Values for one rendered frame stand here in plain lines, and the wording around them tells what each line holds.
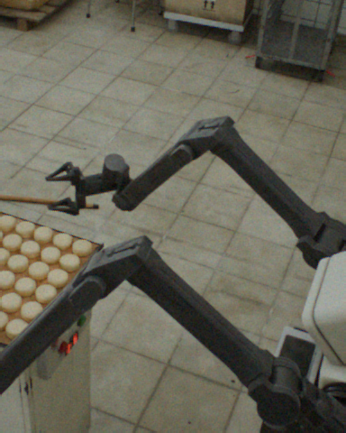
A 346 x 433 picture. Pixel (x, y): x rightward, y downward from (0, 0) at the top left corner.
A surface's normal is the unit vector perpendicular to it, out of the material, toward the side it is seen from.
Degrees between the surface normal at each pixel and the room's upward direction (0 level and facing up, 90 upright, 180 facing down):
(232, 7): 90
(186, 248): 0
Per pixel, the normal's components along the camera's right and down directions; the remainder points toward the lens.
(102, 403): 0.07, -0.78
